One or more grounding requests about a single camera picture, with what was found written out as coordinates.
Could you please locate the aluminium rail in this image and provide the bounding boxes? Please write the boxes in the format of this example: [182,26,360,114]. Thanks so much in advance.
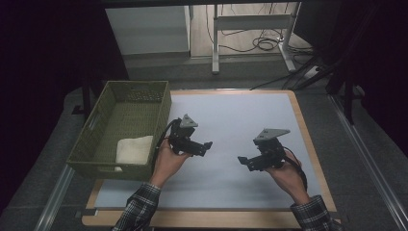
[33,165,76,231]
[328,93,408,231]

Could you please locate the green woven basket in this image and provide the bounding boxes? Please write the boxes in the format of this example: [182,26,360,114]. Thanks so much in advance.
[65,80,173,183]

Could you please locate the white power strip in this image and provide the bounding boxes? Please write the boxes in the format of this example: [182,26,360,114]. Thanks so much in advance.
[302,64,322,80]

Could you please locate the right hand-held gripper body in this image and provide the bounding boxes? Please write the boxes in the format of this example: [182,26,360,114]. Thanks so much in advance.
[252,127,292,171]

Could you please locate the white cabinet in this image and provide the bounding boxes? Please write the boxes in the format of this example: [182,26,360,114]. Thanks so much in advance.
[105,5,192,57]

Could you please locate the black metal stand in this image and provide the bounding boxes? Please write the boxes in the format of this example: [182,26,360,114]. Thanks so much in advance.
[326,54,367,127]
[71,75,108,124]

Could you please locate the person's right hand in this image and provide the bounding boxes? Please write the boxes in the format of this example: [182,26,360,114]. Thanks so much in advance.
[262,155,312,206]

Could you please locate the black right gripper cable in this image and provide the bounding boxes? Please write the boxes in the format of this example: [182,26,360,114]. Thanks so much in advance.
[283,145,309,191]

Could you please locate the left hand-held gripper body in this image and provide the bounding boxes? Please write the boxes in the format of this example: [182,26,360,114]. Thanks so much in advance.
[167,113,206,157]

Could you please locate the cream egg print cloth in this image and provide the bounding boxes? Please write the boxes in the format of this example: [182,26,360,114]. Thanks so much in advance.
[114,135,155,173]

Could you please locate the person's left hand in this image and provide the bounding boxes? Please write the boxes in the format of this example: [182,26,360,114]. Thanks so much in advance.
[149,137,194,189]

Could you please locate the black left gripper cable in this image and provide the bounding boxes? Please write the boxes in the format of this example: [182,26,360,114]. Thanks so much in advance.
[153,117,181,168]

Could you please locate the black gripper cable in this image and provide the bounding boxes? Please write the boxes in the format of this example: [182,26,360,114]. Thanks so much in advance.
[283,145,309,191]
[153,117,181,168]

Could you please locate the black coiled floor cables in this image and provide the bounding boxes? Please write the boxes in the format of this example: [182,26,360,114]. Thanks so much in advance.
[204,2,314,56]

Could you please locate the white metal desk frame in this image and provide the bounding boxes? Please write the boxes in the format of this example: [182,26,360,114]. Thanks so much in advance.
[211,1,303,76]

